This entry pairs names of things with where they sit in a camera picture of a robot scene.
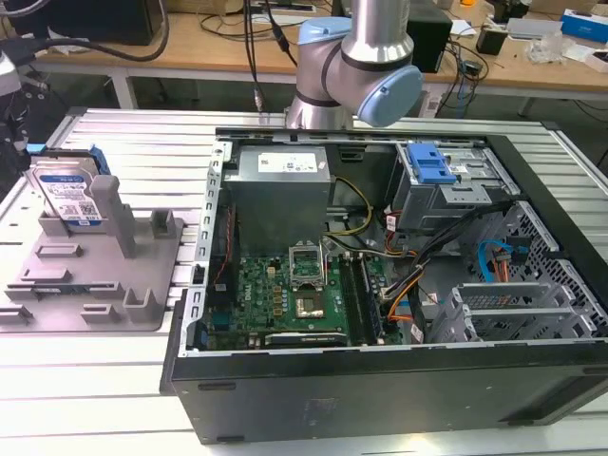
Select grey metal drive cage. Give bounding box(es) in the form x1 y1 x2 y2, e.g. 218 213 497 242
385 141 520 235

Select thick black cable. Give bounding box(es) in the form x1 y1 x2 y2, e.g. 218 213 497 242
0 36 170 63

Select thin black hanging cable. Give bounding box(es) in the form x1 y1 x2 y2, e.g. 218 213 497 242
242 0 265 114

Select black PC case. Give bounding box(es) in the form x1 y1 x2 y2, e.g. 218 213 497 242
159 124 608 446

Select multicolour wire bundle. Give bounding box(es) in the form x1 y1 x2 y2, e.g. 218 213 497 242
379 246 457 333

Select grey parts rack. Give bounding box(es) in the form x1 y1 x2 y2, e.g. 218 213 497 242
0 173 185 334

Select blue data wire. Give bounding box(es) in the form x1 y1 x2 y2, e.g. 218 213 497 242
476 238 529 286

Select yellow and black wire bundle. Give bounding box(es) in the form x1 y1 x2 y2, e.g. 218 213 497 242
324 177 375 238

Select black RAM slot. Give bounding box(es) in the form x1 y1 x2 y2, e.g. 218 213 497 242
354 256 388 345
338 256 371 347

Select orange power wire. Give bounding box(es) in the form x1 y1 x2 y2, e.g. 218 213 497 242
492 250 513 282

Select grey power supply unit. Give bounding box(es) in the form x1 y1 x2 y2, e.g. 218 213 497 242
221 144 334 258

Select hard disk in blue carrier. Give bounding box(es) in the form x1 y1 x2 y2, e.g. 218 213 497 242
23 148 113 235

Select grey flat device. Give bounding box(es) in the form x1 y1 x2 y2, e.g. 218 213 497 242
504 17 564 42

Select clear plastic bag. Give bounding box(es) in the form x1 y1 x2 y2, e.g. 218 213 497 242
525 33 577 64

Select metal socket cover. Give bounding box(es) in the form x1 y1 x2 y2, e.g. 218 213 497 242
287 243 330 292

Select CPU socket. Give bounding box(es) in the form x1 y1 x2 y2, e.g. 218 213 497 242
293 291 330 320

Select black box on desk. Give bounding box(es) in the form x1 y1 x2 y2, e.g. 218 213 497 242
406 8 453 75

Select black expansion slot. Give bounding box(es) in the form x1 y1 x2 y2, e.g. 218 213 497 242
263 331 352 350

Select wooden desk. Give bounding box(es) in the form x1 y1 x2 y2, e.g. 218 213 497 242
28 8 608 103

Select black monitor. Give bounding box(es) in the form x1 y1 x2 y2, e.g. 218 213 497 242
8 0 157 48

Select small black cube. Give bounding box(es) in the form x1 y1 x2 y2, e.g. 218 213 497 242
475 25 507 55

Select green motherboard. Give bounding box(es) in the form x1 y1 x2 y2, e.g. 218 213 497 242
203 250 405 352

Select grey metal disk bay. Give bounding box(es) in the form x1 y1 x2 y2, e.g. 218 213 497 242
439 281 600 344

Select blue cardboard box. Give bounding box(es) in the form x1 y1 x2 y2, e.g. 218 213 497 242
559 7 608 45

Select blue drive cage latch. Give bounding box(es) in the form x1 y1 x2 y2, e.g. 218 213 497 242
407 143 458 187

